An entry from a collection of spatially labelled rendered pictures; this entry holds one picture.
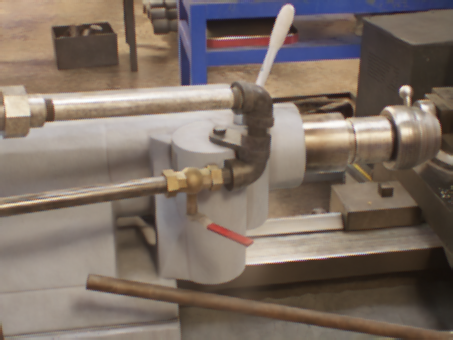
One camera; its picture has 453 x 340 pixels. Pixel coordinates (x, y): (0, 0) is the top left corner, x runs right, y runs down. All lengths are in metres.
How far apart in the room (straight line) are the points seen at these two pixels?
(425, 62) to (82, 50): 2.79
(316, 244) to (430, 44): 1.24
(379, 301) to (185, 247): 0.52
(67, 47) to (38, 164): 3.81
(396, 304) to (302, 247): 0.20
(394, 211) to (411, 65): 1.11
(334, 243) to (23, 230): 0.56
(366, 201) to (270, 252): 0.20
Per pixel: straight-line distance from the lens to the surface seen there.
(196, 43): 2.67
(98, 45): 4.63
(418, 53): 2.29
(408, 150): 0.93
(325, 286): 1.24
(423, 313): 1.25
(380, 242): 1.20
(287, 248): 1.16
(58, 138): 0.81
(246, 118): 0.72
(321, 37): 2.88
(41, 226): 0.83
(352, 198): 1.24
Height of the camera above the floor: 1.48
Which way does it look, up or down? 27 degrees down
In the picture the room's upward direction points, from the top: straight up
